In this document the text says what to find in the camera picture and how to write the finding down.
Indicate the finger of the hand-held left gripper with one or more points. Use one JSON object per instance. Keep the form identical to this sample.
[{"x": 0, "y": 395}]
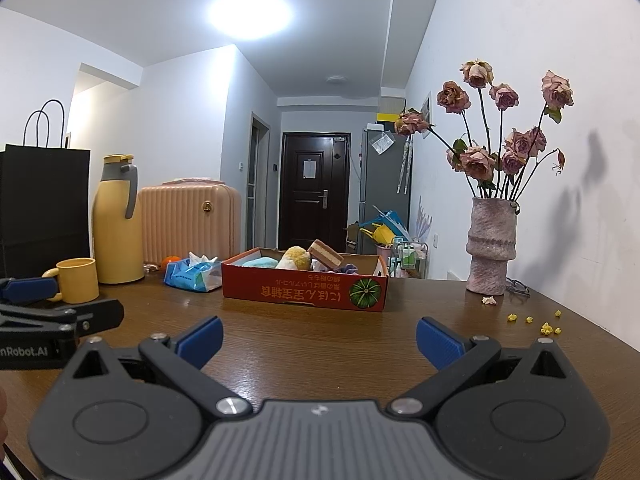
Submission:
[
  {"x": 105, "y": 315},
  {"x": 30, "y": 290}
]

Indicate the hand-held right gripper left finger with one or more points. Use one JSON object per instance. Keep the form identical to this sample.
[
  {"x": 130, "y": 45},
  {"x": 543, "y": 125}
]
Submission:
[{"x": 202, "y": 342}]

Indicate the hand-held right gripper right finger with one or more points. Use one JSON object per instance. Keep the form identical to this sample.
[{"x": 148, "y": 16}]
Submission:
[{"x": 440, "y": 345}]

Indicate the light blue plush toy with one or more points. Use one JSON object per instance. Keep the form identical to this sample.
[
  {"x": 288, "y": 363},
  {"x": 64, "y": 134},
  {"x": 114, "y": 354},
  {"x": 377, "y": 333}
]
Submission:
[{"x": 260, "y": 262}]

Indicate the red cardboard box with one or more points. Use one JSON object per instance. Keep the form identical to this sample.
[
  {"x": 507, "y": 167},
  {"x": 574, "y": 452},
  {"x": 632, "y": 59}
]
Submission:
[{"x": 290, "y": 292}]

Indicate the purple knit cloth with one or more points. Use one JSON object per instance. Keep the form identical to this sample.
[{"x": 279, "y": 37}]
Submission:
[{"x": 350, "y": 270}]

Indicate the yellow and white plush toy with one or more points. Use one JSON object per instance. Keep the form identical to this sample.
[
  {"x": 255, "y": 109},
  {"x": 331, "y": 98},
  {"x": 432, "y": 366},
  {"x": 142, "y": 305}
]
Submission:
[{"x": 296, "y": 257}]

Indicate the pink sponge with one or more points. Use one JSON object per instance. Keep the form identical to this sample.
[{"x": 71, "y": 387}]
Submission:
[{"x": 327, "y": 255}]

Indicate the yellow mug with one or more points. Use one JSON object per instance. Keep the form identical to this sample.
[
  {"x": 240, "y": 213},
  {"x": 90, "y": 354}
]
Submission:
[{"x": 77, "y": 280}]

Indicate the blue tissue pack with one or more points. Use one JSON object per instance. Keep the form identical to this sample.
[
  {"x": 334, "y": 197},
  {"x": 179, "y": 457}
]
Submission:
[{"x": 187, "y": 277}]

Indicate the yellow thermos jug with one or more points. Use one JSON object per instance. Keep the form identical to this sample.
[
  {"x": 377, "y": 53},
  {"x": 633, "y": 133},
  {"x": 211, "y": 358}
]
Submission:
[{"x": 117, "y": 235}]

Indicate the black paper bag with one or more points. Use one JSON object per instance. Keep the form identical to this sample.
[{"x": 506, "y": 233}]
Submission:
[{"x": 45, "y": 210}]

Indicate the orange fruit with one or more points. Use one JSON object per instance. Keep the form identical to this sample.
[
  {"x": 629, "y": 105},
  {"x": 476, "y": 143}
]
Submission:
[{"x": 171, "y": 261}]

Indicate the black eyeglasses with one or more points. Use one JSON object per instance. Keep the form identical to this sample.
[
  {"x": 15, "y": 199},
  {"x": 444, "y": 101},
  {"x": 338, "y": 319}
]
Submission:
[{"x": 517, "y": 287}]

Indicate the scattered yellow crumbs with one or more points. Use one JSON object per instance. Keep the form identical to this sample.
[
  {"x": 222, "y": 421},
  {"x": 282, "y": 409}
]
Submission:
[{"x": 545, "y": 329}]

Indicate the pink textured vase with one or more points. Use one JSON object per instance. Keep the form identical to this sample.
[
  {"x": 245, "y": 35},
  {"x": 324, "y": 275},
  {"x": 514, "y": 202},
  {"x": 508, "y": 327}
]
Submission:
[{"x": 490, "y": 250}]

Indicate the pink bucket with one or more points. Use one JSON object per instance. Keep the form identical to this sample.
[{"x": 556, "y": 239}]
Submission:
[{"x": 383, "y": 251}]

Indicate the pink ribbed suitcase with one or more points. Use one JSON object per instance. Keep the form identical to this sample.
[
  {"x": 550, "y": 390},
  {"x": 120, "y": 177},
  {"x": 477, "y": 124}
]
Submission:
[{"x": 190, "y": 225}]

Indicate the brown cardboard box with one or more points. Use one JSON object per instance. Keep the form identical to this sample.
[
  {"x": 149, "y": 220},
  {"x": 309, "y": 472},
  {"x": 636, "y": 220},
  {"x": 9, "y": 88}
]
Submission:
[{"x": 352, "y": 237}]

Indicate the dark brown entrance door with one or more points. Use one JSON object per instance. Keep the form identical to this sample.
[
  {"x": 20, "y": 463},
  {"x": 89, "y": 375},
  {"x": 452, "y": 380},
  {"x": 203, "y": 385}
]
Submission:
[{"x": 300, "y": 220}]

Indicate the grey interior door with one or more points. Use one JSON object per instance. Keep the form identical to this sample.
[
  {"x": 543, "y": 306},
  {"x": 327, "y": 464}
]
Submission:
[{"x": 259, "y": 185}]

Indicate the grey refrigerator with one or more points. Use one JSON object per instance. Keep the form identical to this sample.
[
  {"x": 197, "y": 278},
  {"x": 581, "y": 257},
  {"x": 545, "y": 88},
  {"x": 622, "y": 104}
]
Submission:
[{"x": 380, "y": 185}]

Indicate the folded umbrella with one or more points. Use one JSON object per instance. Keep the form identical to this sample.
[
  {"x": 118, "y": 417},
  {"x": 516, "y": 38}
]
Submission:
[{"x": 405, "y": 165}]

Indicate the bunch of dried pink roses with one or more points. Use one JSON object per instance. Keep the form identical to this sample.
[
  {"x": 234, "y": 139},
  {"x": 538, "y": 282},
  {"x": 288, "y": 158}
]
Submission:
[{"x": 477, "y": 160}]

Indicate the white paper notice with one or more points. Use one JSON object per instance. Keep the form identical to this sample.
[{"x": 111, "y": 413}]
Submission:
[{"x": 310, "y": 170}]

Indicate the clear plastic bag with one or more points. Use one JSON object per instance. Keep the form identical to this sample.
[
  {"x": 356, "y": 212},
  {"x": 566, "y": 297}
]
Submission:
[{"x": 382, "y": 144}]

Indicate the yellow box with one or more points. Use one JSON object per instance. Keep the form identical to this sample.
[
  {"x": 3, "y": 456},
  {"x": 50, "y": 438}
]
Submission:
[{"x": 390, "y": 117}]

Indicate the round ceiling lamp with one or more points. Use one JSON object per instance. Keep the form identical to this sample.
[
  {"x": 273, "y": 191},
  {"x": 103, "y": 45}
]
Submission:
[{"x": 336, "y": 80}]

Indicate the bright ceiling light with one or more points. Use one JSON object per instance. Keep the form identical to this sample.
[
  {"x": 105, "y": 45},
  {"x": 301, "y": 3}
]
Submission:
[{"x": 250, "y": 12}]

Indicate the purple flower wall decoration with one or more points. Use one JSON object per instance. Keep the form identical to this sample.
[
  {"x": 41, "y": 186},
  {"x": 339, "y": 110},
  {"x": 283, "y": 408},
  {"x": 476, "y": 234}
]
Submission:
[{"x": 424, "y": 220}]

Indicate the wall picture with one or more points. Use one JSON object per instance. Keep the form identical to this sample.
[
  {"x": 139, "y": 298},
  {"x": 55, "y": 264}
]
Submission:
[{"x": 425, "y": 112}]

